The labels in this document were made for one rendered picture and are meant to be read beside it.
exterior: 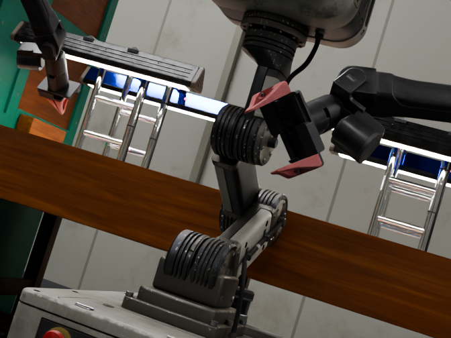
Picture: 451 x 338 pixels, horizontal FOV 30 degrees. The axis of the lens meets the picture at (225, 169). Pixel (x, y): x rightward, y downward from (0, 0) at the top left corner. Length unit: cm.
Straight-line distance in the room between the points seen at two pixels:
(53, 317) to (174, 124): 315
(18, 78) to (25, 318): 172
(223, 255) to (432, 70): 283
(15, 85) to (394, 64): 204
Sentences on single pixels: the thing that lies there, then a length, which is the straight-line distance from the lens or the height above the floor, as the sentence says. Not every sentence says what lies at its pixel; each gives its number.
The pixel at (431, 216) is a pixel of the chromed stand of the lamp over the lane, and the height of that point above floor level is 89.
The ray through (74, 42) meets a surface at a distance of 263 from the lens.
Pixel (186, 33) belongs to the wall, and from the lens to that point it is 468.
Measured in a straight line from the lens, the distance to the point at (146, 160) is 291.
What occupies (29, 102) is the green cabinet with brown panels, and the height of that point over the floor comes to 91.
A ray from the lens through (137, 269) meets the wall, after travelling 454.
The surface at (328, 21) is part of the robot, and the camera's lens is 165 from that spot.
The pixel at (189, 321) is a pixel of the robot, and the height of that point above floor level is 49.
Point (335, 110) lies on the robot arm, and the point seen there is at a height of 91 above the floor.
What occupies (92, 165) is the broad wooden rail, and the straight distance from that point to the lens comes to 220.
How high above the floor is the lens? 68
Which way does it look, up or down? 4 degrees up
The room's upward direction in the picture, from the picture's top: 17 degrees clockwise
